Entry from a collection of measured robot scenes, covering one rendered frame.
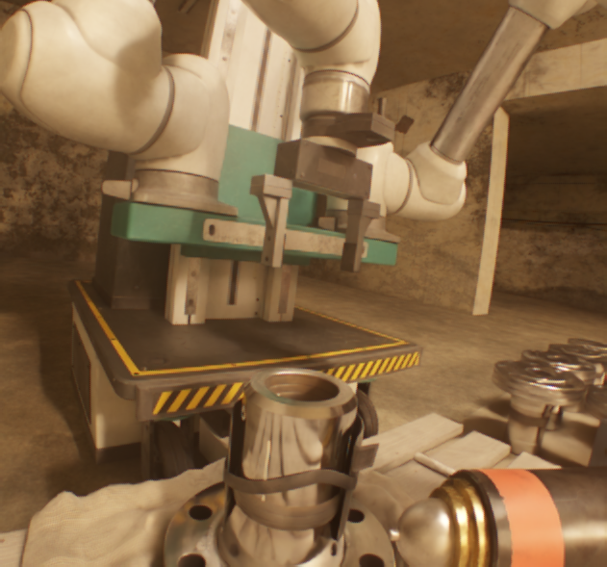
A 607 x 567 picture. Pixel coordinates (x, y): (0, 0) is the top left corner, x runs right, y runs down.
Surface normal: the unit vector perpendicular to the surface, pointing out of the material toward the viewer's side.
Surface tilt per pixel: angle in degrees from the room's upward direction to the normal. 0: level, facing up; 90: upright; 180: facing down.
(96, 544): 5
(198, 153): 96
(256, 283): 90
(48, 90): 133
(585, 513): 36
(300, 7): 154
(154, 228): 90
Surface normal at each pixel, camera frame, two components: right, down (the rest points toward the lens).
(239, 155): 0.64, 0.12
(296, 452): 0.05, 0.07
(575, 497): 0.12, -0.91
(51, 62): 0.50, 0.40
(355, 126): -0.46, 0.00
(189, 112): 0.87, 0.15
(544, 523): 0.10, -0.70
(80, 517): 0.74, -0.40
